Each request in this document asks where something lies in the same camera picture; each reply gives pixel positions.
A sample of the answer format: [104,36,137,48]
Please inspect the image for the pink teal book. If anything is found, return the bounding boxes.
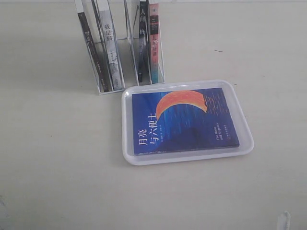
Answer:
[149,4,159,84]

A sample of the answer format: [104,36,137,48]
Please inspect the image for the grey white book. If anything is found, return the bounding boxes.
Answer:
[97,0,122,91]

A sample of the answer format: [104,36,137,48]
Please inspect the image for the white wire book rack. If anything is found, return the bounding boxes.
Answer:
[82,0,165,95]

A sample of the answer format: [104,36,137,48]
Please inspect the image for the blue moon book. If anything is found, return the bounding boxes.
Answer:
[132,88,240,155]

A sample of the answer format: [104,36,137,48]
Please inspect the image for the black book white title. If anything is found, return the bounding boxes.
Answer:
[138,0,148,83]

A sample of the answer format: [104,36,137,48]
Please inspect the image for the white plastic tray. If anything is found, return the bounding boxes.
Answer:
[121,80,254,165]

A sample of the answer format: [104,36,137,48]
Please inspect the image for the dark brown book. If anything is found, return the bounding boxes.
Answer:
[75,0,109,92]

